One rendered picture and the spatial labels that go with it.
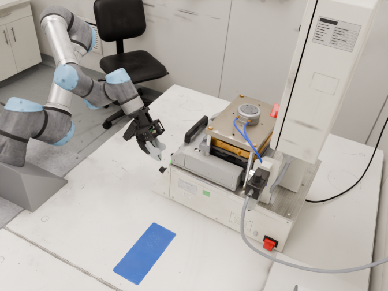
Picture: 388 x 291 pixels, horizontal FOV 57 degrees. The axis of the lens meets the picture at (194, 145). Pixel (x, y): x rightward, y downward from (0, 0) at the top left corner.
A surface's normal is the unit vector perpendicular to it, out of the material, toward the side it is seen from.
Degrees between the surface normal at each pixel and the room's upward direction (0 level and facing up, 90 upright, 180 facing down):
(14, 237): 0
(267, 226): 90
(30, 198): 90
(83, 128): 0
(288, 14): 90
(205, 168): 90
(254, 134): 0
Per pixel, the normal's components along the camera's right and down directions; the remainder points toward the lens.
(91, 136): 0.07, -0.78
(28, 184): 0.89, 0.33
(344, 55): -0.50, 0.51
